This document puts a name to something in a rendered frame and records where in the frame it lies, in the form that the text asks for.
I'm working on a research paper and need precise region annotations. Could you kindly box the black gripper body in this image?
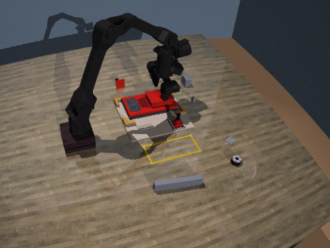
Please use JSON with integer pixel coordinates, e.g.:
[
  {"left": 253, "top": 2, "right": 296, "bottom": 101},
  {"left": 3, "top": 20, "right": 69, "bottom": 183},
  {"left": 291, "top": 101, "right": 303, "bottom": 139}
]
[{"left": 147, "top": 60, "right": 180, "bottom": 94}]

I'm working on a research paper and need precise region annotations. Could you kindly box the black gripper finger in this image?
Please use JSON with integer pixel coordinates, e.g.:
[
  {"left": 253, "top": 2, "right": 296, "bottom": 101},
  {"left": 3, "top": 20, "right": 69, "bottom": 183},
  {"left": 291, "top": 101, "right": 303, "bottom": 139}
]
[
  {"left": 148, "top": 70, "right": 160, "bottom": 88},
  {"left": 160, "top": 89, "right": 172, "bottom": 101}
]

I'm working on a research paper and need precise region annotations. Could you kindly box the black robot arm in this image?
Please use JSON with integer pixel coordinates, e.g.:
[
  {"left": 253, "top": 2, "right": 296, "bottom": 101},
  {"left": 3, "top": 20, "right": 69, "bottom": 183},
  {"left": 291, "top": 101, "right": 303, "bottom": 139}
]
[{"left": 65, "top": 13, "right": 192, "bottom": 139}]

